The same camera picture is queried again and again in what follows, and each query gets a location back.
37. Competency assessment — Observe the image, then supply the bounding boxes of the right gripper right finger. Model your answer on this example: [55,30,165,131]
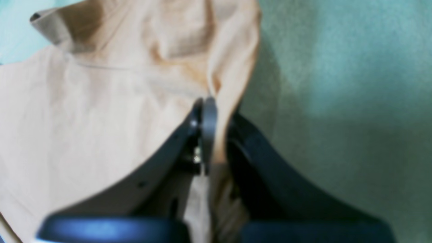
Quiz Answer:
[227,114,395,243]

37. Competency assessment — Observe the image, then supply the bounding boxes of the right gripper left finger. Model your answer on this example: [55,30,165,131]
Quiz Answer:
[35,97,217,243]

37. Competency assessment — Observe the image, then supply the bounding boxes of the tan orange T-shirt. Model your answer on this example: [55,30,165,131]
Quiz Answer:
[1,0,261,243]

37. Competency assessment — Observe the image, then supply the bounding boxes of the sage green table cloth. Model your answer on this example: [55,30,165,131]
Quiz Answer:
[239,0,431,243]

